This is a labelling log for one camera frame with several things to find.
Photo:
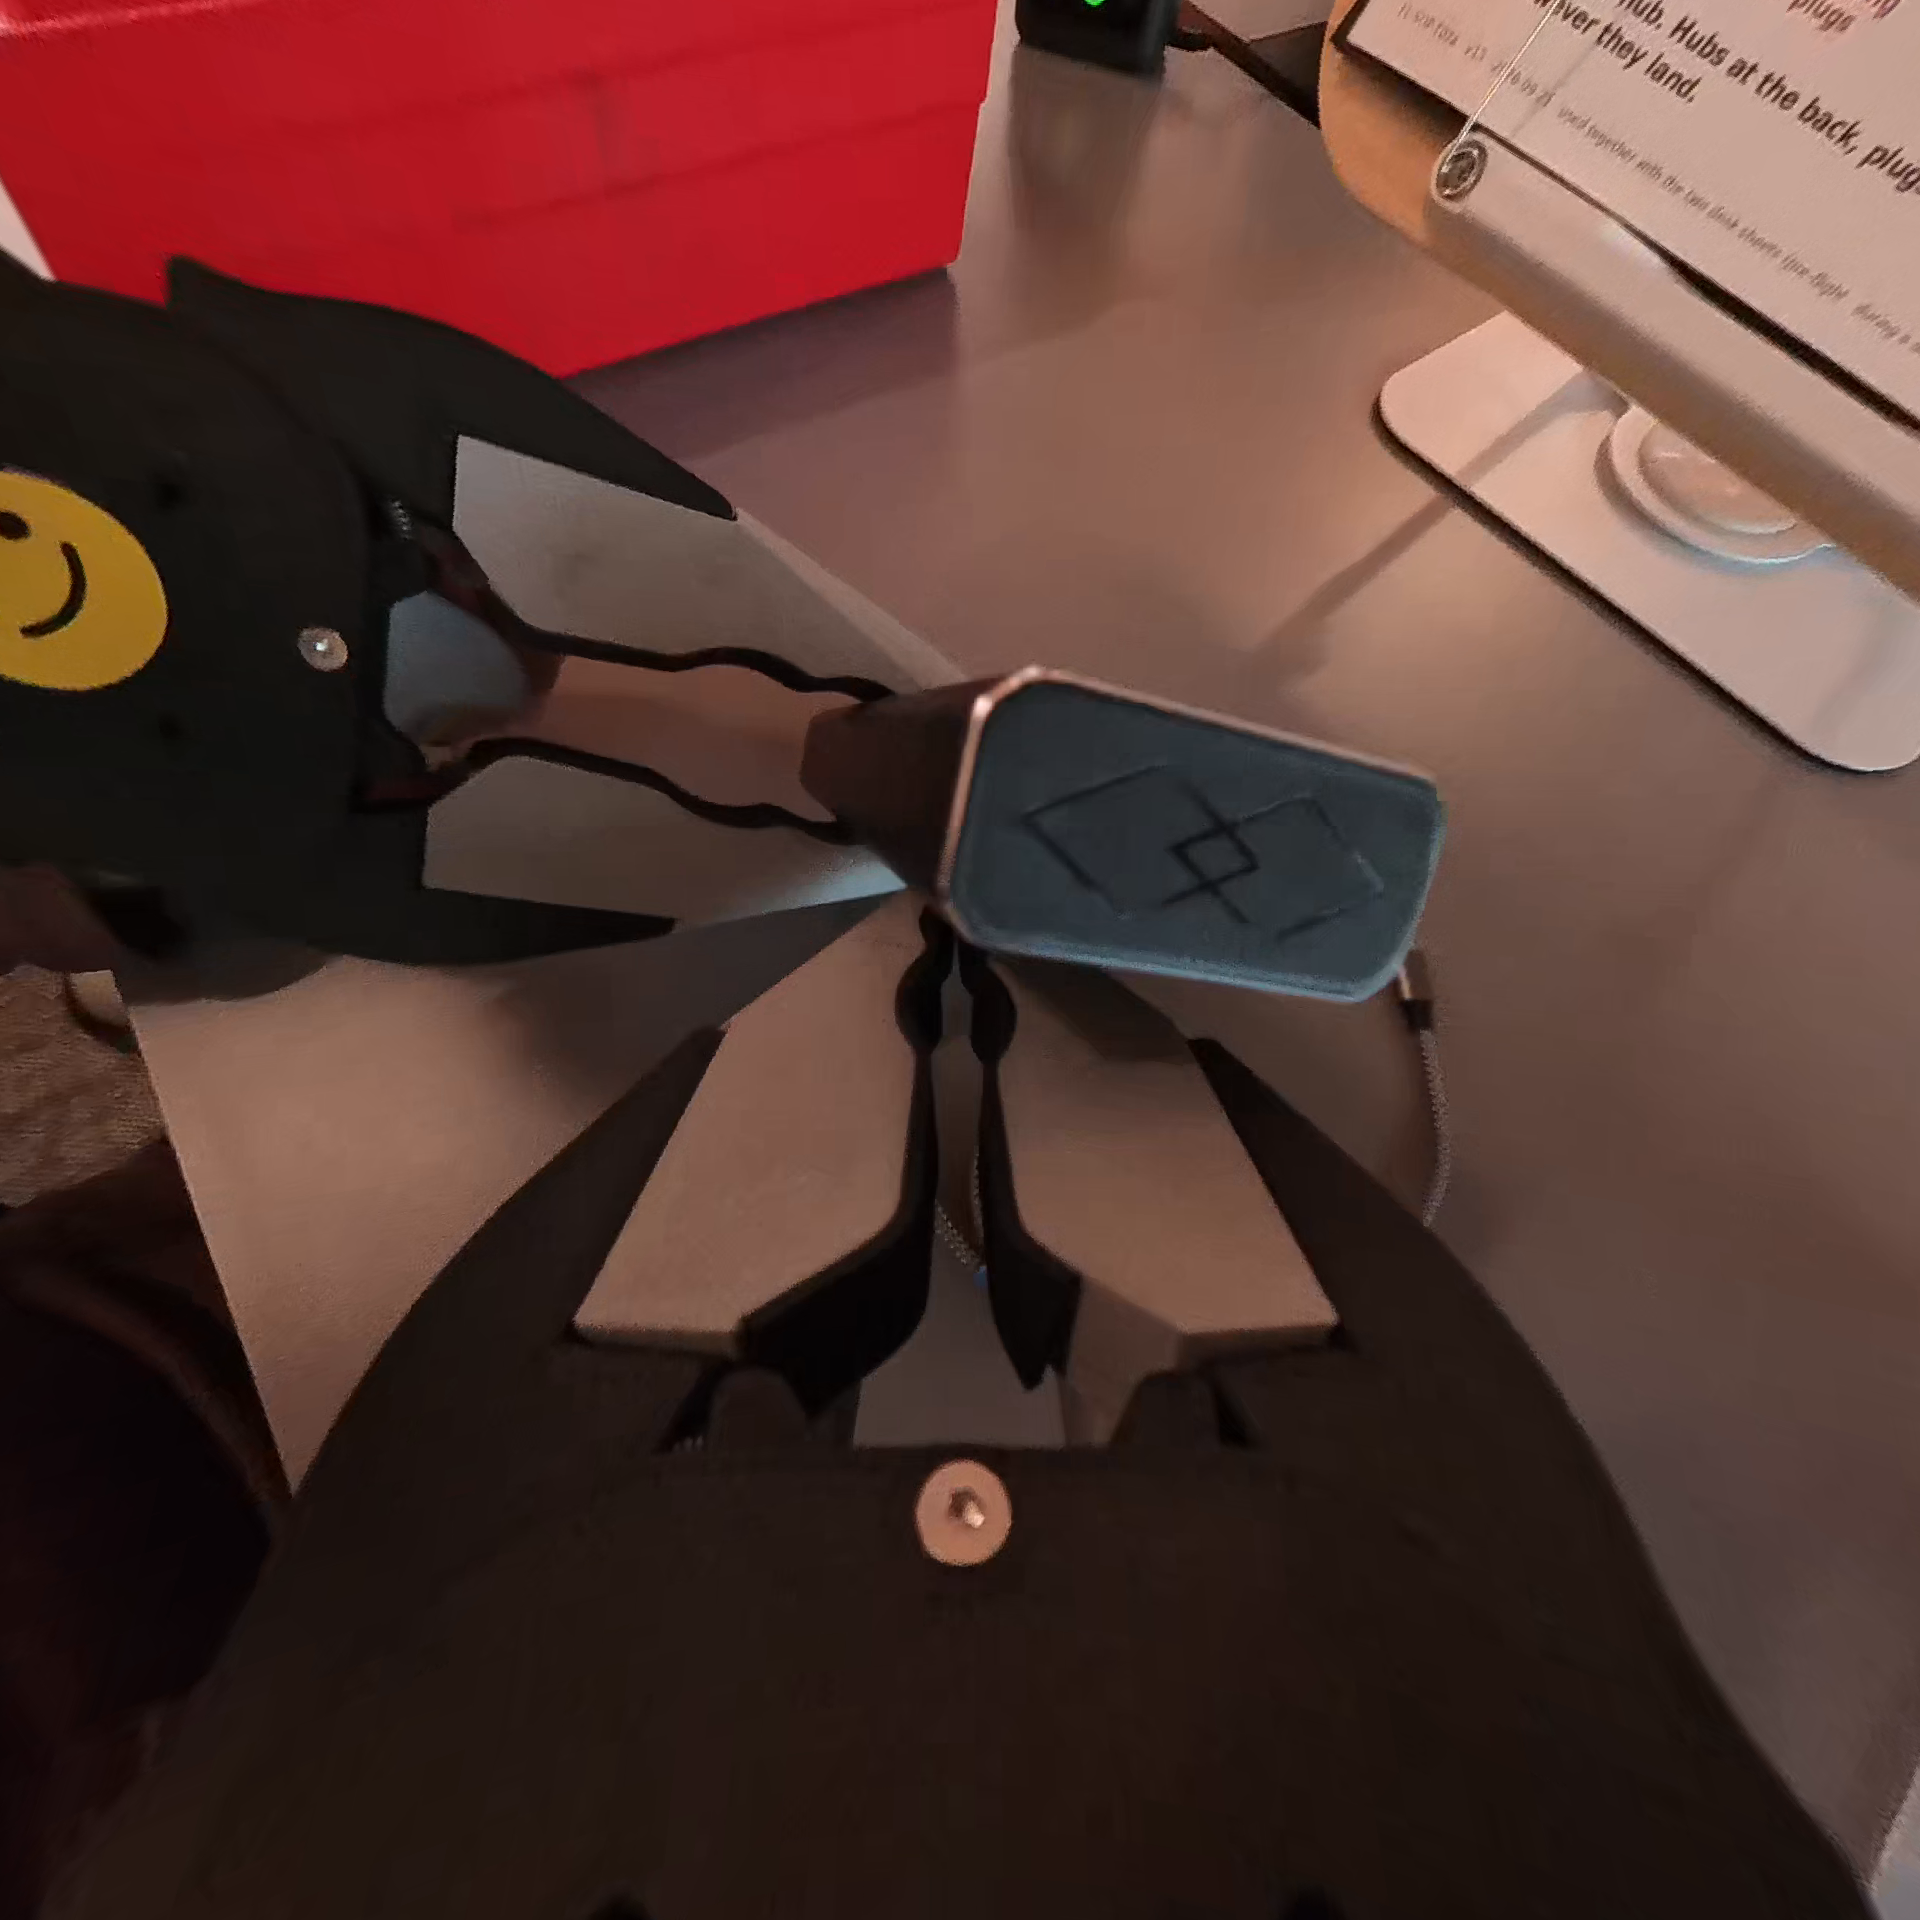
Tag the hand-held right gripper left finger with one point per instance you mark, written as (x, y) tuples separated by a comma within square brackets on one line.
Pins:
[(781, 1185)]

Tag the black charger with display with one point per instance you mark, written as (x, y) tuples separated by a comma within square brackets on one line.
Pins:
[(1095, 30)]

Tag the red plastic bin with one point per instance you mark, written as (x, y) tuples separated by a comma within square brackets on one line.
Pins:
[(524, 165)]

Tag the wooden instruction board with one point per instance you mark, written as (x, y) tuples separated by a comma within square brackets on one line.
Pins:
[(1652, 195)]

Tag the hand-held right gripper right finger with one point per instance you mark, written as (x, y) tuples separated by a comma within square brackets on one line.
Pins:
[(1171, 1185)]

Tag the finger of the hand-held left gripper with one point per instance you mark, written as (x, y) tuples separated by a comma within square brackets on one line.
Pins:
[(599, 838), (676, 586)]

